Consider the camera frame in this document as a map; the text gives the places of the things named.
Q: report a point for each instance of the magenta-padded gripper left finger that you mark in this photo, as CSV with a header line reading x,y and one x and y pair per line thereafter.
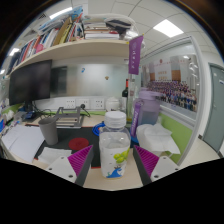
x,y
61,167

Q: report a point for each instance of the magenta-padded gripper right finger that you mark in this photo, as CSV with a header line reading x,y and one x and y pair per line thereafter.
x,y
163,166

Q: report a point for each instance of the clear printed-label water bottle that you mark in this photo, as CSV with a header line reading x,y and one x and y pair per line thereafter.
x,y
114,146

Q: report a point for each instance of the large purple water jug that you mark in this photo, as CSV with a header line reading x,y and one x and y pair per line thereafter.
x,y
150,108

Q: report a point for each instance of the white paper napkin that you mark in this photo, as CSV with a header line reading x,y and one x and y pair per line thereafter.
x,y
53,155

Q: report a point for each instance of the flat round red coaster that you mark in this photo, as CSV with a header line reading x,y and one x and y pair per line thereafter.
x,y
78,144

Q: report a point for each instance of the crumpled white tissue pile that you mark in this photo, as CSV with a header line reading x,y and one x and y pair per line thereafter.
x,y
155,138

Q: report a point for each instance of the black red-edged desk mat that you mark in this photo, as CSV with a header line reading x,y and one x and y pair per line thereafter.
x,y
71,132

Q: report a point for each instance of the grey ribbed cup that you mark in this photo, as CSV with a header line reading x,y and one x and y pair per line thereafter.
x,y
49,131

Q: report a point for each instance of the white paper sheets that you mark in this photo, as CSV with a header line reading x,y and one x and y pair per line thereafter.
x,y
23,141

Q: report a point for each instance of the grey metal laptop stand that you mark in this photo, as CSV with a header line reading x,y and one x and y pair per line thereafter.
x,y
68,118

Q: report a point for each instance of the small blue device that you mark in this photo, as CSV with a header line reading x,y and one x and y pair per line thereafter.
x,y
30,115

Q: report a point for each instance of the grey-green door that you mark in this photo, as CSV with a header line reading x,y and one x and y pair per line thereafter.
x,y
215,106

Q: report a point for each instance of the dark wine bottle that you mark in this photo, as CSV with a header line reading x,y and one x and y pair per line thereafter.
x,y
125,96

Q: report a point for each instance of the white lidded jar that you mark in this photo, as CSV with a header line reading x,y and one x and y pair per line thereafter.
x,y
112,104

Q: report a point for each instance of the large group photo poster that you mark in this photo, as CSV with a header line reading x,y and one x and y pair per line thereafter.
x,y
173,86

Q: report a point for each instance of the black computer monitor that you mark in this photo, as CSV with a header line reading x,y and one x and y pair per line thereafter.
x,y
30,83

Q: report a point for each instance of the purple hanging pennant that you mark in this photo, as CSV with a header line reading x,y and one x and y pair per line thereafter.
x,y
135,55

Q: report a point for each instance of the white wall socket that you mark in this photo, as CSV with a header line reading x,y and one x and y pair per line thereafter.
x,y
70,103
99,103
84,102

